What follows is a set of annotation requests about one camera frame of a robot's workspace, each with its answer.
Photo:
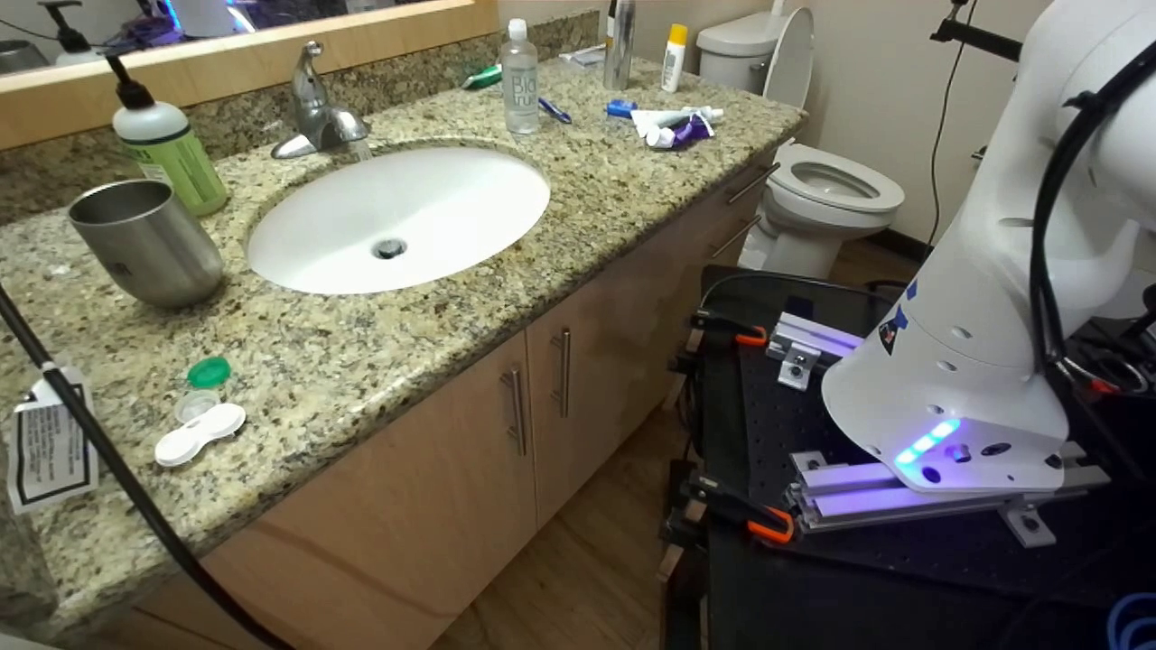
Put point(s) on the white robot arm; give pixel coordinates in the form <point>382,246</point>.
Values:
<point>976,290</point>

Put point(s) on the orange and black clamp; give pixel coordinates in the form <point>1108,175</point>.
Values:
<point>770,526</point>
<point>738,334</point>

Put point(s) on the white oval sink basin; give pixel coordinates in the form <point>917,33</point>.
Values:
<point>420,202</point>

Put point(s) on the purple toothpaste tube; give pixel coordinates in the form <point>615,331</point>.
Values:
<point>683,133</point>

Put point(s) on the small blue packet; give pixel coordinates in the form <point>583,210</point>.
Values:
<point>620,106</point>

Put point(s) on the white toothpaste tube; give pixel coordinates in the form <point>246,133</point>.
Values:
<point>669,116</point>

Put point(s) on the clear plastic water bottle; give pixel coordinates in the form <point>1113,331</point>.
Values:
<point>521,84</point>

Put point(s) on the wooden vanity cabinet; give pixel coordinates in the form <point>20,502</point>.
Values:
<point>410,517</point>

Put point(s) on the green tube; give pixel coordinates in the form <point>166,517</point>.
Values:
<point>486,77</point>

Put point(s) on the white tube bottom left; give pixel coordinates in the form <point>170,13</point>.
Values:
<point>673,63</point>

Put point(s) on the white toilet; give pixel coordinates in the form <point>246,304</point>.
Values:
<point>833,193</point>

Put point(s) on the black robot cart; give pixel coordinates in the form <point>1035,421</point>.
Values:
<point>747,589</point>

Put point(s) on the chrome faucet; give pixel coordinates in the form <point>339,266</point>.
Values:
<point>320,121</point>

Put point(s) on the small green capped bottle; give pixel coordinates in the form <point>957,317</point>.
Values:
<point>205,385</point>

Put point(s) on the white contact lens case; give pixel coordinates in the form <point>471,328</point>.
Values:
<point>201,435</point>

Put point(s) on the wood framed mirror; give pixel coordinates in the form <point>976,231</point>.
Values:
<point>240,68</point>

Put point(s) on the stainless steel cup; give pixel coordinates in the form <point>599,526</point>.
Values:
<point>157,258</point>

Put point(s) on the green soap dispenser bottle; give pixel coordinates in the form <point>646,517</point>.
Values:
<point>181,165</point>

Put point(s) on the white paper tag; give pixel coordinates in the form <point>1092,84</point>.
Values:
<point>54,453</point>

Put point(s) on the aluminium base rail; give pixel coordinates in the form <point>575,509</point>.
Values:
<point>813,342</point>
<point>868,493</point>

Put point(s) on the black wall bracket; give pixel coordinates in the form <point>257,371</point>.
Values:
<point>976,38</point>

